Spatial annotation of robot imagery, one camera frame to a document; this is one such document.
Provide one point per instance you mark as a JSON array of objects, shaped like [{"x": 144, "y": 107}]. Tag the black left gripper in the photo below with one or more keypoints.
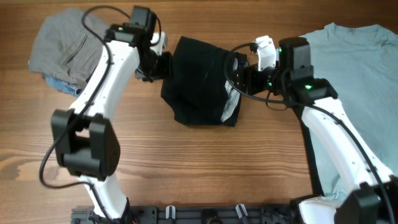
[{"x": 165, "y": 70}]

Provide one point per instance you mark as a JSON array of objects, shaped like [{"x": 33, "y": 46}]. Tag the black shorts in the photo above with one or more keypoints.
[{"x": 198, "y": 92}]

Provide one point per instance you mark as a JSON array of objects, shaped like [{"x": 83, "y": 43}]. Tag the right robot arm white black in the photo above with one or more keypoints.
[{"x": 285, "y": 71}]

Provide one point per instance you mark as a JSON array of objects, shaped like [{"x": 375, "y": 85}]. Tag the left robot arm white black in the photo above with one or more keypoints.
[{"x": 84, "y": 140}]

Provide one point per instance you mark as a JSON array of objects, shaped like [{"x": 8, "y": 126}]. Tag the folded blue denim garment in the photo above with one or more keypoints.
[{"x": 63, "y": 86}]

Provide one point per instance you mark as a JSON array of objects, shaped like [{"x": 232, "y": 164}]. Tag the light blue t-shirt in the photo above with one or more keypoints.
[{"x": 361, "y": 65}]

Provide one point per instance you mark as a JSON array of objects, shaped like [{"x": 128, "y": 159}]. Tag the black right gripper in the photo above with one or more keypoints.
[{"x": 249, "y": 75}]

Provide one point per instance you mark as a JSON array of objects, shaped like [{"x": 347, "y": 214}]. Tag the black mounting rail base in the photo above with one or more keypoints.
[{"x": 202, "y": 214}]

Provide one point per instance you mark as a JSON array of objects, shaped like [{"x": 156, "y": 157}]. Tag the folded grey shirt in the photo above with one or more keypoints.
[{"x": 65, "y": 50}]

